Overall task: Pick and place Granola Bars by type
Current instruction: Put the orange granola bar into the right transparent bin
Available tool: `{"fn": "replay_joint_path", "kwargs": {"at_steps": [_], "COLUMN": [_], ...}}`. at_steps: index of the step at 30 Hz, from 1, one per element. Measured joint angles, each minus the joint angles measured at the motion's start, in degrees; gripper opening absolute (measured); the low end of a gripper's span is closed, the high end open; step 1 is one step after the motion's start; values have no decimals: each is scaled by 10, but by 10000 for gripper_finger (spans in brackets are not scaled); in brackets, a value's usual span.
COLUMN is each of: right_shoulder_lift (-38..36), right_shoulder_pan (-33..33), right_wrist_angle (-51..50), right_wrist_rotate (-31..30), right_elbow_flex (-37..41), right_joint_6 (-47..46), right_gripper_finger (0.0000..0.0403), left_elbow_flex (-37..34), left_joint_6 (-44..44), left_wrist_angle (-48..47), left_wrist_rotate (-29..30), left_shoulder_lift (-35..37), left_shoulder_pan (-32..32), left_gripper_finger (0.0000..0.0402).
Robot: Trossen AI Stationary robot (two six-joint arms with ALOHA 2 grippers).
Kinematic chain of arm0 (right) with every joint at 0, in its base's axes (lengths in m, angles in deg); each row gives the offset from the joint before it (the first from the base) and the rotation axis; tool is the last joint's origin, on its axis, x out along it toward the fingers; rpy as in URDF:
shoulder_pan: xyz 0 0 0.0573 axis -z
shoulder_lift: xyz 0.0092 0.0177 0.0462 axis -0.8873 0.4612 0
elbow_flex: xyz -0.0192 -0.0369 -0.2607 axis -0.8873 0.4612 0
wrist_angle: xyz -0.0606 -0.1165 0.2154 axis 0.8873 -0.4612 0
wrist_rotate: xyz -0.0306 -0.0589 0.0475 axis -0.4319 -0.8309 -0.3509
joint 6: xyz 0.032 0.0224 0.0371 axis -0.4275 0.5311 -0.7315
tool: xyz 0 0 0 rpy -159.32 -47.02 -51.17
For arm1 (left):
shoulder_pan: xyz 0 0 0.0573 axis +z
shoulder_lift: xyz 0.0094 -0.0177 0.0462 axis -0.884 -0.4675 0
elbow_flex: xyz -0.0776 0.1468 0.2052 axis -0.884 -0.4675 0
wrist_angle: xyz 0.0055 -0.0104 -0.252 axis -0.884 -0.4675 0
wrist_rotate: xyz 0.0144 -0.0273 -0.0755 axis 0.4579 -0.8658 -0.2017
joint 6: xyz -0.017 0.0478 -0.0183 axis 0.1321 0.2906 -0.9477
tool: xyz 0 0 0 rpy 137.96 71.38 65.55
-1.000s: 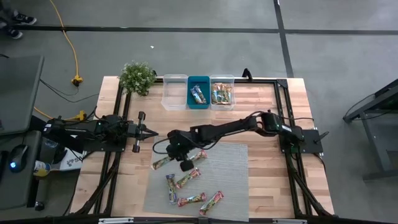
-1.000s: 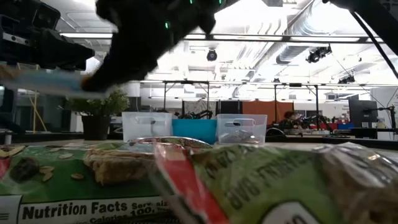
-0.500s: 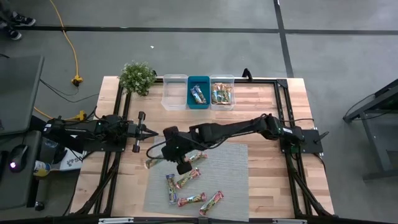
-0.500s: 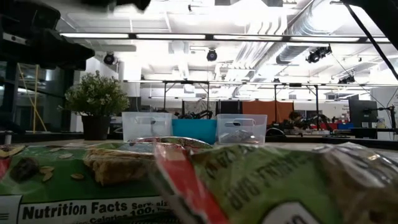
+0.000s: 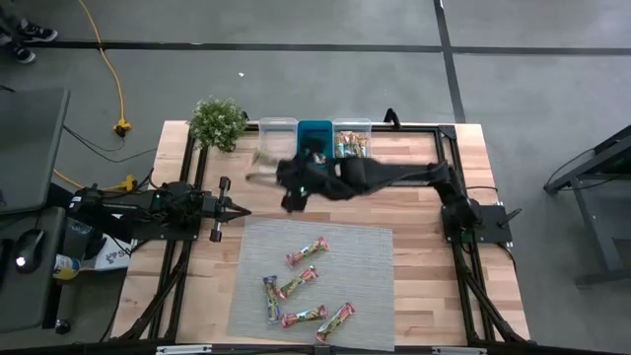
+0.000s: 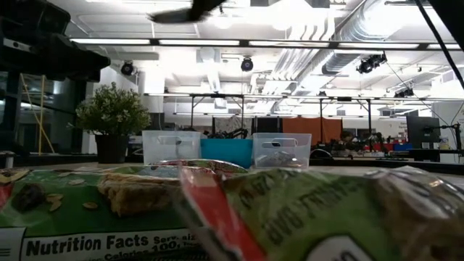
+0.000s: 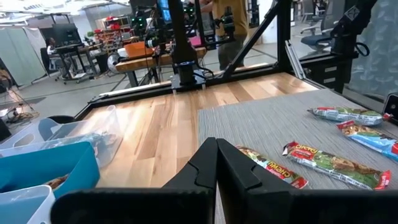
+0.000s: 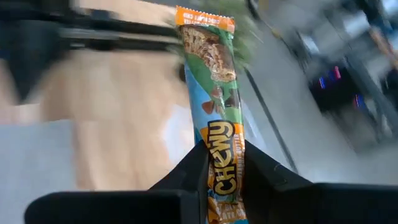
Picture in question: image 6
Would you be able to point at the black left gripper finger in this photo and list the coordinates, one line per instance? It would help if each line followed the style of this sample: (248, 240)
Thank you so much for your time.
(83, 74)
(79, 54)

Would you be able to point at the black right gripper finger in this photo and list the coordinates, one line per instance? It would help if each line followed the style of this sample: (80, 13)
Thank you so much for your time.
(203, 9)

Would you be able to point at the green granola bar packet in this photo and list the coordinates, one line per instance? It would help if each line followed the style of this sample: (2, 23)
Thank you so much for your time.
(90, 217)

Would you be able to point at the round white pendant lamp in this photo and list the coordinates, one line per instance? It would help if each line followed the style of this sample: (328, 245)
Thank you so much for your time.
(223, 23)

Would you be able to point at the black ceiling spotlight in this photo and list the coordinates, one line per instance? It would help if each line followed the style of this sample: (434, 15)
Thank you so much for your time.
(247, 64)
(366, 66)
(127, 67)
(404, 93)

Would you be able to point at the green potted plant black pot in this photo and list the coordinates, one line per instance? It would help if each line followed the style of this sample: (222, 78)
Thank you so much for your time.
(112, 116)

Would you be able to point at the long linear ceiling light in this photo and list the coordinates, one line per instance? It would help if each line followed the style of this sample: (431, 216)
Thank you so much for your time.
(290, 43)

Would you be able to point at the clear plastic bin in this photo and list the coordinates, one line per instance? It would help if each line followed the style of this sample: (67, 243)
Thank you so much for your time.
(163, 154)
(301, 145)

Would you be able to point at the teal plastic bin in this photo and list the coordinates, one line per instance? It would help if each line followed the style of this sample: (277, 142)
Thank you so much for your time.
(226, 152)

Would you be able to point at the orange partition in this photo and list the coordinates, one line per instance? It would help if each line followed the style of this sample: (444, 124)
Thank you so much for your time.
(304, 128)

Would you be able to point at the black chair back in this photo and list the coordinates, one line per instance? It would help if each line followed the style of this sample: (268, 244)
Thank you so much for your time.
(322, 156)

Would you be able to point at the person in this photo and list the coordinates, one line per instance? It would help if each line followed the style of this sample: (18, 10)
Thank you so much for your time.
(348, 137)

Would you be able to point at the black monitor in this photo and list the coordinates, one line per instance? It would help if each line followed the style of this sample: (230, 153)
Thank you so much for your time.
(422, 130)

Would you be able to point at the black metal rig frame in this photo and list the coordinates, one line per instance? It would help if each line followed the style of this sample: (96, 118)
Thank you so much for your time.
(217, 95)
(344, 98)

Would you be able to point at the black aluminium table frame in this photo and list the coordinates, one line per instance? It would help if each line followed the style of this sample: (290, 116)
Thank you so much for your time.
(362, 164)

